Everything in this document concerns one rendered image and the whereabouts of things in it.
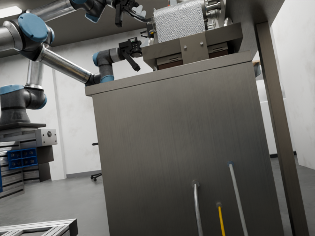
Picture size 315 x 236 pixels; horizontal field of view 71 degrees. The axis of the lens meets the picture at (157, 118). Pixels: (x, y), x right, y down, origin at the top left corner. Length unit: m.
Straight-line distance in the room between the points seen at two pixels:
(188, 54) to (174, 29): 0.31
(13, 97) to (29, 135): 0.24
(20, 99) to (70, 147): 4.00
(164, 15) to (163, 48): 0.32
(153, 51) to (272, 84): 0.62
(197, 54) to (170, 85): 0.16
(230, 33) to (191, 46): 0.15
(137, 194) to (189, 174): 0.22
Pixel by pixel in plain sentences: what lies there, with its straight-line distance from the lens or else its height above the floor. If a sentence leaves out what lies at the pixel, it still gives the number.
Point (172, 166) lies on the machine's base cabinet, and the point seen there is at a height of 0.53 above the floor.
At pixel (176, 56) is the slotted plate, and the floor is 0.96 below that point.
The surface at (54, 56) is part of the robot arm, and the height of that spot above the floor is 1.11.
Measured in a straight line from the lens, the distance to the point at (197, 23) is 1.18.
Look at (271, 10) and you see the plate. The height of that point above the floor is 1.14.
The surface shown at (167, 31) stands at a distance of 1.20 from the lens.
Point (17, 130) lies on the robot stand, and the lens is 1.36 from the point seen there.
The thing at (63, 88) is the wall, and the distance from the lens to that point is 5.53.
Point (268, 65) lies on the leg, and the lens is 1.27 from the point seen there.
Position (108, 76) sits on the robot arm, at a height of 0.99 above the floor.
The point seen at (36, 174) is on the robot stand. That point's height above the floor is 0.55.
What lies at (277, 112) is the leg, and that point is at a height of 0.68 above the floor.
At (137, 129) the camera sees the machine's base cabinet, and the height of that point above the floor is 0.69.
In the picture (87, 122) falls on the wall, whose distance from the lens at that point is 5.17.
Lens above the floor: 0.66
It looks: 4 degrees up
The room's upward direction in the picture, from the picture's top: 8 degrees counter-clockwise
